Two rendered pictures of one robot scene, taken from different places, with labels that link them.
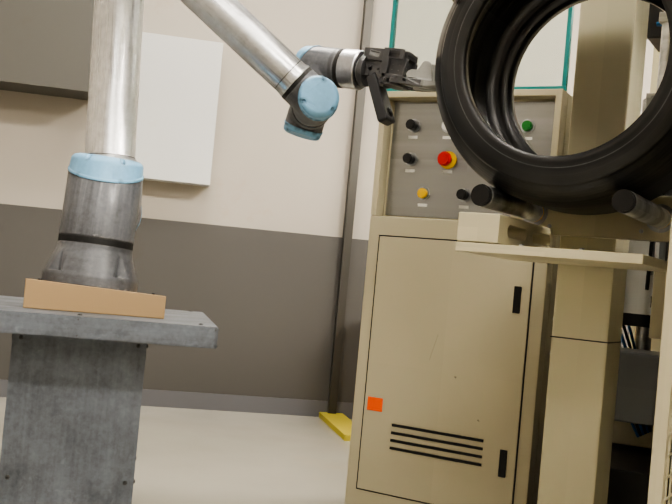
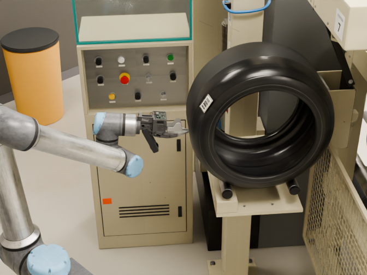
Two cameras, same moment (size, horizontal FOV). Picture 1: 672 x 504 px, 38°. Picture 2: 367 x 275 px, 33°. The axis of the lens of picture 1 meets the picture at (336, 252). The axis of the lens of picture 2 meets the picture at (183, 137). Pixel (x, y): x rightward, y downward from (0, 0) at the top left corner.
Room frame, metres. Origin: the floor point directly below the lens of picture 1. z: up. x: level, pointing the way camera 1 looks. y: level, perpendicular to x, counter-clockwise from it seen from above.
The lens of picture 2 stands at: (0.32, 1.00, 2.45)
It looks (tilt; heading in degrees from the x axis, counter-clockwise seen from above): 32 degrees down; 326
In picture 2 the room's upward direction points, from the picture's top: 1 degrees counter-clockwise
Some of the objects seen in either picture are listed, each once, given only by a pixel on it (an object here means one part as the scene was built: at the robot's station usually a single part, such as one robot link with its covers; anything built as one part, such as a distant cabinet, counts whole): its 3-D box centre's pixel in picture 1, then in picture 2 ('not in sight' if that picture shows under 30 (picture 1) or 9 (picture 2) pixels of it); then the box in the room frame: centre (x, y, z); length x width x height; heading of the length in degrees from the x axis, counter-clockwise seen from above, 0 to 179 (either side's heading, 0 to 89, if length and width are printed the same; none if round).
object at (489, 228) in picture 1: (508, 234); (221, 182); (2.07, -0.36, 0.83); 0.36 x 0.09 x 0.06; 150
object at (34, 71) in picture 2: not in sight; (35, 77); (4.51, -0.45, 0.33); 0.43 x 0.42 x 0.66; 101
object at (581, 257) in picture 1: (570, 256); (252, 187); (2.00, -0.49, 0.80); 0.37 x 0.36 x 0.02; 60
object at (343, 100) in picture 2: not in sight; (329, 109); (2.00, -0.93, 1.05); 0.20 x 0.15 x 0.30; 150
